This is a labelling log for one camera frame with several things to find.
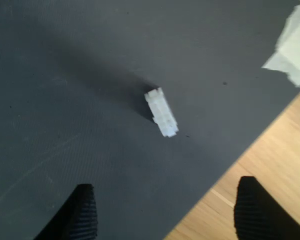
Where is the small white plastic terminal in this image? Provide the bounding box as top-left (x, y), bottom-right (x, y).
top-left (143, 87), bottom-right (180, 138)

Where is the dark grey mat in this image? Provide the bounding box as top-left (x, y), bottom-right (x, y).
top-left (0, 0), bottom-right (300, 240)

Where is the white masking tape patch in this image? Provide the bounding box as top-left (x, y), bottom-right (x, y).
top-left (261, 3), bottom-right (300, 89)

